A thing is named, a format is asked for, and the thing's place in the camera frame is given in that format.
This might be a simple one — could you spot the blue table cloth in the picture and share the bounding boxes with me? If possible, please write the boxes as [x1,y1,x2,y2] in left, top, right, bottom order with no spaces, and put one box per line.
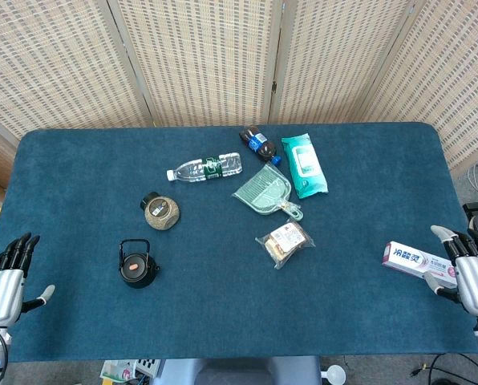
[0,122,478,364]

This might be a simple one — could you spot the black floor cable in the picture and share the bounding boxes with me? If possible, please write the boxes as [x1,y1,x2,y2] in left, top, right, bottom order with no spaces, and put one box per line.
[410,351,478,385]

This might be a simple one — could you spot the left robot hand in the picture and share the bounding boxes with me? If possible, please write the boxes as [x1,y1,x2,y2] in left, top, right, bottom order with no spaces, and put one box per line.
[0,232,56,326]

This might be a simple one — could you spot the black teapot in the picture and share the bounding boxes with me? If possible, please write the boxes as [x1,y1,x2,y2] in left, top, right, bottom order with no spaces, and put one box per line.
[118,238,161,290]

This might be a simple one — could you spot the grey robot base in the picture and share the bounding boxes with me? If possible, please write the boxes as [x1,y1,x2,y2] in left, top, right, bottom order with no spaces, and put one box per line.
[158,355,322,385]

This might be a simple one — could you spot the round glass jar of grains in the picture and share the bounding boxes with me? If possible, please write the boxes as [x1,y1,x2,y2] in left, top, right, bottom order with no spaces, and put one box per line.
[140,191,181,232]

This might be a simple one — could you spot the woven folding screen panel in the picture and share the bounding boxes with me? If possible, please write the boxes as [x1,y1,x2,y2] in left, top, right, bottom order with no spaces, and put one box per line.
[266,0,419,124]
[363,0,478,169]
[106,0,284,128]
[0,0,154,140]

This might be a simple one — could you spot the green plastic dustpan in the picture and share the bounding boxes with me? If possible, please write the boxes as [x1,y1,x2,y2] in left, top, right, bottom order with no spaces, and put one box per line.
[231,162,304,222]

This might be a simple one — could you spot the white round plastic scoop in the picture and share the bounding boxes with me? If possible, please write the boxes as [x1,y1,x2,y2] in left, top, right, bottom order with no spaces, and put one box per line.
[320,365,346,385]

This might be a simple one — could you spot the clear water bottle green label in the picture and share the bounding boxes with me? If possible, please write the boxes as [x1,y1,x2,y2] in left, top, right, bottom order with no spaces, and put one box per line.
[166,152,244,184]

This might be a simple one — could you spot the checkerboard calibration card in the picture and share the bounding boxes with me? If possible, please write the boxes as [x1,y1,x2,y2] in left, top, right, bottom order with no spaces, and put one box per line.
[136,357,162,377]

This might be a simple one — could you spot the cola bottle blue label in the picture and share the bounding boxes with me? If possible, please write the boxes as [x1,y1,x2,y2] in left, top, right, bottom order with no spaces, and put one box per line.
[238,125,284,167]

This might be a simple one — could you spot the teal wet wipes pack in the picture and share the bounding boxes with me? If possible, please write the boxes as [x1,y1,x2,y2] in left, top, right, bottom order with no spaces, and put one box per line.
[281,133,329,200]

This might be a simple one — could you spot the white toothpaste box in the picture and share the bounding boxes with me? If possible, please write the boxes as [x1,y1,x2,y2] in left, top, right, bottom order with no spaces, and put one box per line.
[380,241,459,288]

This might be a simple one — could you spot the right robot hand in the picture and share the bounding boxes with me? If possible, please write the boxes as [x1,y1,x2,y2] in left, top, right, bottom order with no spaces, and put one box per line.
[425,224,478,318]

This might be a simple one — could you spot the green white packet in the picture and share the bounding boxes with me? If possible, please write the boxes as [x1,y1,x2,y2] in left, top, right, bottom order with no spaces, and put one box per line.
[99,359,139,383]

